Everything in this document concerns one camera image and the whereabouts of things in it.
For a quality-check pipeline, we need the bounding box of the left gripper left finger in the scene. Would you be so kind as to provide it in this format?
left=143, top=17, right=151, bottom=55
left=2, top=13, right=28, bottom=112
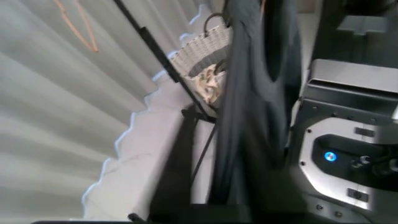
left=149, top=114, right=198, bottom=223

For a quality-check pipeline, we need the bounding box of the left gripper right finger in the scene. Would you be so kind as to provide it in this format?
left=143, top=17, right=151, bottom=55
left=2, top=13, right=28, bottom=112
left=245, top=136, right=308, bottom=223

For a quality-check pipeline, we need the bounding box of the dark grey t-shirt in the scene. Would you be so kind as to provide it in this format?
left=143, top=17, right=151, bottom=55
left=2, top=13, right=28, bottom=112
left=208, top=0, right=302, bottom=206

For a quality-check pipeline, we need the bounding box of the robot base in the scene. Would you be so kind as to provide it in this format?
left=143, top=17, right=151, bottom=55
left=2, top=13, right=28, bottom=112
left=287, top=0, right=398, bottom=224

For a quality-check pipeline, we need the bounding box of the black clothes rack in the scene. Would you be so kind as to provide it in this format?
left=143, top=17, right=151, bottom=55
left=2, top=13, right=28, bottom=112
left=112, top=0, right=218, bottom=223

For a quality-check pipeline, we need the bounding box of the white laundry basket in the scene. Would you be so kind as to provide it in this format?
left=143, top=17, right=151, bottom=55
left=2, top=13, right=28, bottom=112
left=169, top=12, right=233, bottom=110

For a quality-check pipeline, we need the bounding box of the cream printed garment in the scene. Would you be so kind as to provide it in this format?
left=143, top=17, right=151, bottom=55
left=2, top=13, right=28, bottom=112
left=192, top=63, right=227, bottom=105

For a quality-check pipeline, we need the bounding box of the white curtain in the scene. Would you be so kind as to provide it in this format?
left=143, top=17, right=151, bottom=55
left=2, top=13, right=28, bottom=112
left=0, top=0, right=220, bottom=223

